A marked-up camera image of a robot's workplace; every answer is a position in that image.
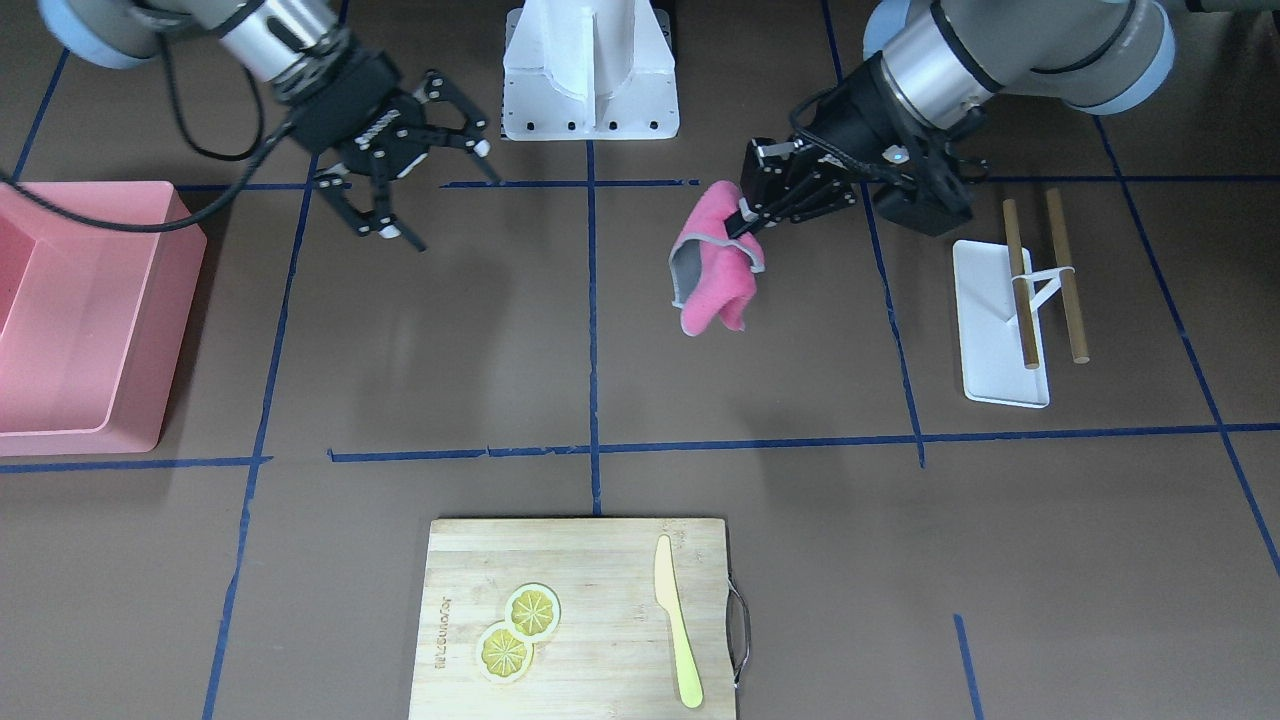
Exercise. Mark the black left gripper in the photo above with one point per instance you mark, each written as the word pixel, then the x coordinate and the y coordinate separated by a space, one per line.
pixel 853 120

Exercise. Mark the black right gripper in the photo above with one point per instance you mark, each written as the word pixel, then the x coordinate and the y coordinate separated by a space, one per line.
pixel 352 108

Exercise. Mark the pink microfiber cloth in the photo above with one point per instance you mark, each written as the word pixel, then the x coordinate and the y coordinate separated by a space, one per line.
pixel 714 275

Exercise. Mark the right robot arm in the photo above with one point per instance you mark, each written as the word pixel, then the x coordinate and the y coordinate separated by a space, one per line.
pixel 295 47

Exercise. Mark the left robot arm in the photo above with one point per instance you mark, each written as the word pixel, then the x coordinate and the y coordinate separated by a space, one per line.
pixel 931 67

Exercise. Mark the white towel rack base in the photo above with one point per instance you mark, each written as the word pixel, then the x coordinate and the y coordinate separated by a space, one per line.
pixel 990 337

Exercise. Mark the wooden rack rod one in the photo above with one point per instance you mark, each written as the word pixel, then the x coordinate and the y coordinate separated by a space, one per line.
pixel 1024 315

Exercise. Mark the pink plastic bin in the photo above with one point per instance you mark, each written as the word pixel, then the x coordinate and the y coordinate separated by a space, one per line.
pixel 93 322

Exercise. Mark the lemon slice far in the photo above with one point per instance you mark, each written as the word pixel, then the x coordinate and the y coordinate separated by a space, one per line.
pixel 533 612

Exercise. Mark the lemon slice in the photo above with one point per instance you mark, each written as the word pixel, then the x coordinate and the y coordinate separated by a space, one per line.
pixel 502 657
pixel 533 612

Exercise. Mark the lemon slice near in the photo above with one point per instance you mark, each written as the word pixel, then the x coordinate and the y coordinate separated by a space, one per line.
pixel 502 657

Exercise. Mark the bamboo cutting board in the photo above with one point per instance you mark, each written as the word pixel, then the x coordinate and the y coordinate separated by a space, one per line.
pixel 610 657

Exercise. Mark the yellow plastic knife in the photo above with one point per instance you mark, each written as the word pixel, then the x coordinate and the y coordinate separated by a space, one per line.
pixel 688 679

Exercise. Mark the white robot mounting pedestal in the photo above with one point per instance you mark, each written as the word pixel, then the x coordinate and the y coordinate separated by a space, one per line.
pixel 590 70

